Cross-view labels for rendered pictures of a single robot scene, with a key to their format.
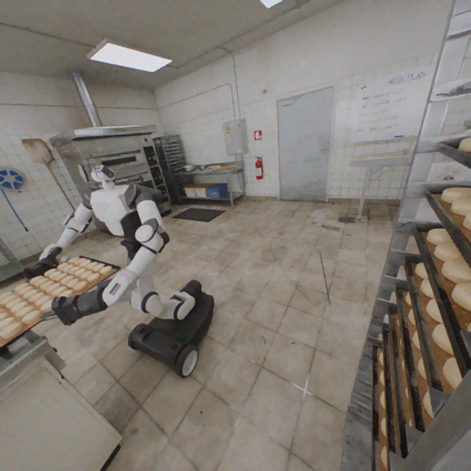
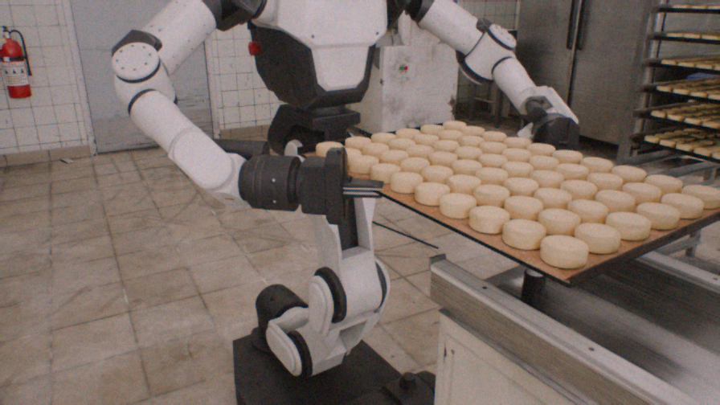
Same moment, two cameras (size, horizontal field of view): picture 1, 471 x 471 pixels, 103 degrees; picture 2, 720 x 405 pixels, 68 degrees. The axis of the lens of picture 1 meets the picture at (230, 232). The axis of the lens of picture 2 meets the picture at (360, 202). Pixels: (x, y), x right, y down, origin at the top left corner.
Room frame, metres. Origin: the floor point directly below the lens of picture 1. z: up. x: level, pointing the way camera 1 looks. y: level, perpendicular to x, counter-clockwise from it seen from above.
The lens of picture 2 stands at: (0.49, 1.75, 1.28)
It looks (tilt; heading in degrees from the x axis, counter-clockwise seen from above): 21 degrees down; 295
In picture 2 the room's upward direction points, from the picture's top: straight up
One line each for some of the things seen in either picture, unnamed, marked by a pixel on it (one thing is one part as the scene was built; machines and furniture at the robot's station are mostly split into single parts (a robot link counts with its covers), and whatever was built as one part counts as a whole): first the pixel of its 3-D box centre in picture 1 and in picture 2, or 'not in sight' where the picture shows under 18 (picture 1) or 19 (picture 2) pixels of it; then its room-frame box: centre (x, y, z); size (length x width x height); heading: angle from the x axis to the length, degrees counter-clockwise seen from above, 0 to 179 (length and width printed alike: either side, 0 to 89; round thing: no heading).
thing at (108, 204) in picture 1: (129, 207); (312, 27); (1.15, 0.59, 1.20); 0.34 x 0.30 x 0.36; 59
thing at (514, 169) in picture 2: (20, 307); (517, 171); (0.61, 0.88, 1.01); 0.05 x 0.05 x 0.02
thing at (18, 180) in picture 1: (22, 199); not in sight; (3.51, 3.53, 1.10); 0.41 x 0.17 x 1.10; 143
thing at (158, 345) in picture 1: (179, 315); (314, 368); (1.19, 0.56, 0.19); 0.64 x 0.52 x 0.33; 149
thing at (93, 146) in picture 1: (125, 181); not in sight; (4.45, 2.14, 1.00); 1.56 x 1.20 x 2.01; 143
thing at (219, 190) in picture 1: (218, 190); not in sight; (4.92, 0.14, 0.36); 0.47 x 0.38 x 0.26; 145
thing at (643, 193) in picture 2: not in sight; (640, 194); (0.43, 0.92, 1.01); 0.05 x 0.05 x 0.02
